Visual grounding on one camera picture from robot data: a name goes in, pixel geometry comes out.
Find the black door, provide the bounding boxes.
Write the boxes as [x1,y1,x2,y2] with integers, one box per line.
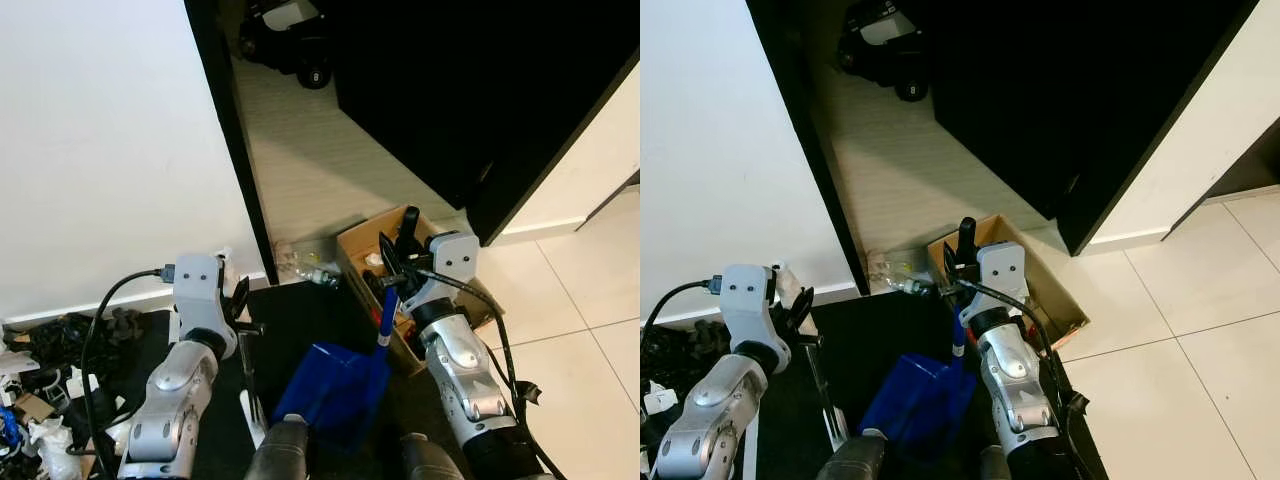
[930,0,1261,256]
[335,0,641,246]

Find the black floor mat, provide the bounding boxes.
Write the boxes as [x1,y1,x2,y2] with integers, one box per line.
[640,295,1111,480]
[0,283,566,480]

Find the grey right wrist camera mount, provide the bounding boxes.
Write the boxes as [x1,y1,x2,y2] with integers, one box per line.
[975,242,1026,313]
[425,232,479,303]

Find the brown cardboard box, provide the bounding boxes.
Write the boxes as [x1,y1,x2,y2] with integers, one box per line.
[337,205,503,377]
[925,213,1091,351]

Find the black wheeled machine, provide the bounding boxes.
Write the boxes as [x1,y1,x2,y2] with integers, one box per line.
[838,0,936,103]
[238,0,336,91]

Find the blue plastic dustpan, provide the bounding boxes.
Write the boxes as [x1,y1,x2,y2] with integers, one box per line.
[858,312,979,466]
[272,288,401,457]

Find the clear plastic bottle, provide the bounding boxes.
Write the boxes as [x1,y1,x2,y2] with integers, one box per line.
[273,240,341,288]
[865,250,936,296]

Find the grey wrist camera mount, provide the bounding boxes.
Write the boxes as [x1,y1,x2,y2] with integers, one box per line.
[975,242,1026,313]
[720,265,779,346]
[172,253,227,339]
[425,232,479,303]

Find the grey left robot leg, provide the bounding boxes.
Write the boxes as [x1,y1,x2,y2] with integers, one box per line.
[818,430,889,480]
[245,418,313,480]

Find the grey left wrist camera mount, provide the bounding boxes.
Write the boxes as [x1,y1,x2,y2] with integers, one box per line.
[720,265,779,346]
[172,253,227,339]

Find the brown cardboard scrap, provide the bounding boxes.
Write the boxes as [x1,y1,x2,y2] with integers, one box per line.
[12,393,57,423]

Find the black door frame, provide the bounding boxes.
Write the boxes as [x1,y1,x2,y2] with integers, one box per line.
[185,0,279,286]
[745,0,869,296]

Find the black tangled rubbish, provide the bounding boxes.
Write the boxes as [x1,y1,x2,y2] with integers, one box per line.
[28,310,146,373]
[640,318,731,401]

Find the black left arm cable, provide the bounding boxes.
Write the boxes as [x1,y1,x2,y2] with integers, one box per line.
[640,278,723,346]
[80,265,177,480]

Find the white crumpled wrapper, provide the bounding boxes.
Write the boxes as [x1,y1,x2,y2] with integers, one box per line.
[28,418,83,480]

